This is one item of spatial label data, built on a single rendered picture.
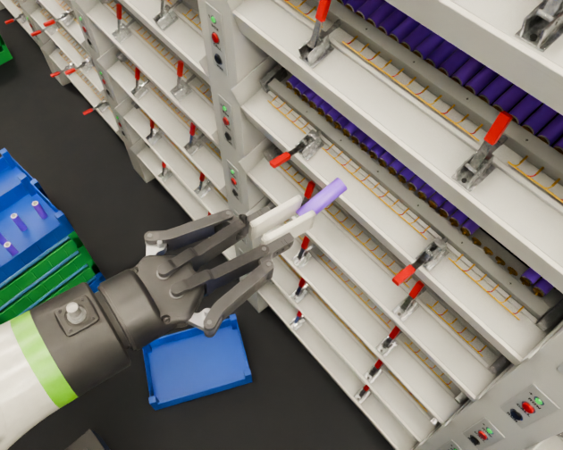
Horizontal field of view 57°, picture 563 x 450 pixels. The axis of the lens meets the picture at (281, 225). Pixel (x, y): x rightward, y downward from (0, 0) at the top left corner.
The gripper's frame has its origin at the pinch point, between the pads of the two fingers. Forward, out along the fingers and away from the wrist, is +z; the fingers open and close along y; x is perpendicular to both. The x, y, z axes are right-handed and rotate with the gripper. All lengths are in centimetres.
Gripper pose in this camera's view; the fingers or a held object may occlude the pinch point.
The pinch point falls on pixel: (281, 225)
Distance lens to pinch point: 57.9
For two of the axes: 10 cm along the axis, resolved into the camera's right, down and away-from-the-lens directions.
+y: -5.9, -7.1, 3.9
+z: 8.0, -4.5, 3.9
